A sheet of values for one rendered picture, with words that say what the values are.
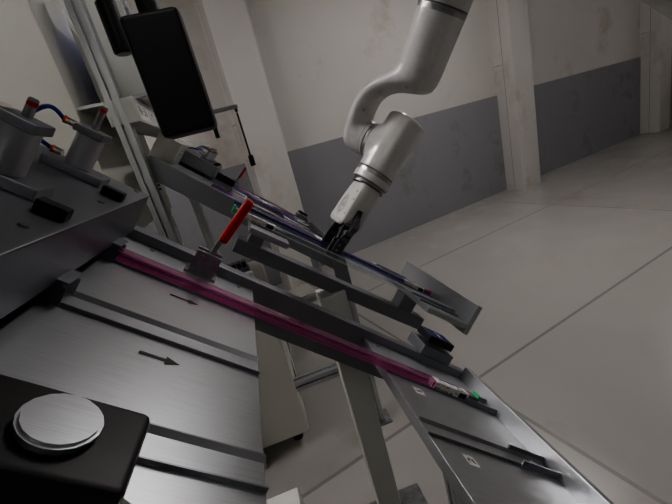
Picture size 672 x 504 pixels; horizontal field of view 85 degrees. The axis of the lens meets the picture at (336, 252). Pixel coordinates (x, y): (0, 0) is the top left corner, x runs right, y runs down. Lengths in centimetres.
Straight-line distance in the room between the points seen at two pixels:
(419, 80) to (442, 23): 9
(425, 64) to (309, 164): 269
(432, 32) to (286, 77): 273
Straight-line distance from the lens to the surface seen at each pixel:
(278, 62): 344
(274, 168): 301
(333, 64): 364
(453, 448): 42
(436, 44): 76
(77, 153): 41
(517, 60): 481
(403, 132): 79
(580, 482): 53
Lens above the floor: 114
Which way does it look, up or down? 17 degrees down
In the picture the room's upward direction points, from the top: 15 degrees counter-clockwise
